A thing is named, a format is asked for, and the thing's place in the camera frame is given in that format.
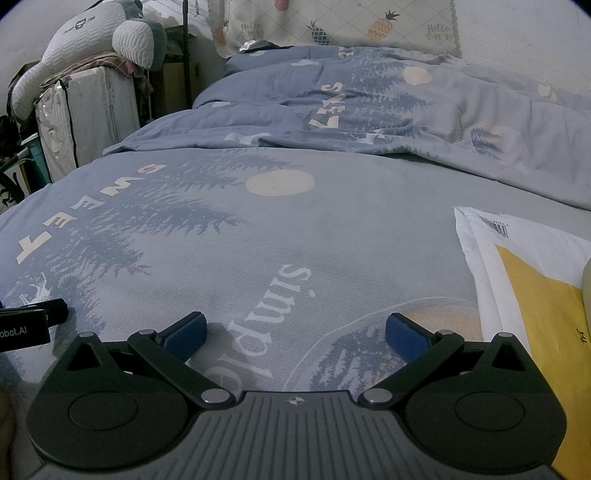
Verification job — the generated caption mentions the pink and brown blanket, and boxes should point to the pink and brown blanket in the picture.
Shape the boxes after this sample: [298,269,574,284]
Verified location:
[41,50,154,95]

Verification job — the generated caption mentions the teal plastic bin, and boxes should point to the teal plastic bin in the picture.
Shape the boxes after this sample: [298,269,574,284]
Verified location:
[18,133,52,184]

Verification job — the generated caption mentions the olive and beige shoe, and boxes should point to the olive and beige shoe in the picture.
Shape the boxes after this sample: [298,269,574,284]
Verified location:
[581,258,591,324]

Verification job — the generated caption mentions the black metal clothes rack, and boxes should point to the black metal clothes rack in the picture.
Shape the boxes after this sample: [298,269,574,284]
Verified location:
[181,0,195,112]

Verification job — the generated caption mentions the cardboard box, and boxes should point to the cardboard box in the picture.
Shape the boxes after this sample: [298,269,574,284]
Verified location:
[151,25,204,124]

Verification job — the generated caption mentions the white and yellow mailing bag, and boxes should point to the white and yellow mailing bag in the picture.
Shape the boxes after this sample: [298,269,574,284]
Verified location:
[454,206,591,480]

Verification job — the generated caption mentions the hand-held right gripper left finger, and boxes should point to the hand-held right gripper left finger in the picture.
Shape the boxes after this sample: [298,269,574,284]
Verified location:
[60,311,236,409]

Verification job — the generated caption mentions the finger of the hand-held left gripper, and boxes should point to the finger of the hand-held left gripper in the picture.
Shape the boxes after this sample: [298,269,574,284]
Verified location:
[18,298,69,328]

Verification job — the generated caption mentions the grey and white plush toy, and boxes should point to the grey and white plush toy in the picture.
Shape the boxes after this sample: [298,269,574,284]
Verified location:
[11,0,168,123]

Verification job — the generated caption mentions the grey-blue printed bed sheet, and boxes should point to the grey-blue printed bed sheet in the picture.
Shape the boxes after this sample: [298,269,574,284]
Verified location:
[0,147,591,480]

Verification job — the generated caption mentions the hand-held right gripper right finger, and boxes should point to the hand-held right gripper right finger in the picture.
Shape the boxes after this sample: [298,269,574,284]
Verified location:
[355,312,532,409]

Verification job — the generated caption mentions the blue printed duvet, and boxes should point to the blue printed duvet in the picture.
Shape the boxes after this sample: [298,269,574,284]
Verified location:
[104,44,591,209]

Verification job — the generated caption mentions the white quilted storage bag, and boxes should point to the white quilted storage bag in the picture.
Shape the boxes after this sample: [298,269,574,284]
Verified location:
[34,65,141,183]

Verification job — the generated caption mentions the pineapple print cloth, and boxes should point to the pineapple print cloth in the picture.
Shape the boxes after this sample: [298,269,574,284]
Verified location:
[208,0,463,59]

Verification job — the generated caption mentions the silver foil wrapper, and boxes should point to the silver foil wrapper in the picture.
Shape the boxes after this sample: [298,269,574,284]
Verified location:
[238,39,279,53]

